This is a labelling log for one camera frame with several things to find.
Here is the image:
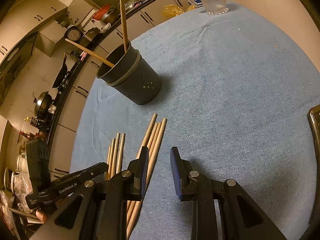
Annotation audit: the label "red basin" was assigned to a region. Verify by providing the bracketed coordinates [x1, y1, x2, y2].
[92, 4, 112, 21]

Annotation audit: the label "grey rice cooker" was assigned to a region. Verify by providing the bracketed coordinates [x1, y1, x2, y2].
[65, 26, 100, 47]

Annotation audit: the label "yellow plastic bag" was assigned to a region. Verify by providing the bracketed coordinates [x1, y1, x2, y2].
[162, 4, 196, 20]

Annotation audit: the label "black perforated utensil holder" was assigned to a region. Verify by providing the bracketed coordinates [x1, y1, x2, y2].
[97, 43, 162, 105]

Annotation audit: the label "dark smartphone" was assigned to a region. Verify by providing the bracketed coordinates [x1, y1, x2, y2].
[307, 104, 320, 170]

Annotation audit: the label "black wok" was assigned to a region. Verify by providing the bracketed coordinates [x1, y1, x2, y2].
[52, 52, 68, 88]

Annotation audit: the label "upper wall cabinets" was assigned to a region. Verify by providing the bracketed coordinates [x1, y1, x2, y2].
[1, 0, 67, 57]

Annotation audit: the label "blue towel mat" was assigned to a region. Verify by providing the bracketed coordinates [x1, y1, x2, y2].
[71, 2, 319, 239]

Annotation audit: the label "person's left hand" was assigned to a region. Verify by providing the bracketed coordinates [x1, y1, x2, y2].
[36, 209, 49, 223]

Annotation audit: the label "black range hood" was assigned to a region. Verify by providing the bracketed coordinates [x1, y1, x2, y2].
[1, 31, 39, 104]

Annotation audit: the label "steel pot with lid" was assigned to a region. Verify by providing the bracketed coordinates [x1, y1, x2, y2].
[34, 91, 56, 120]

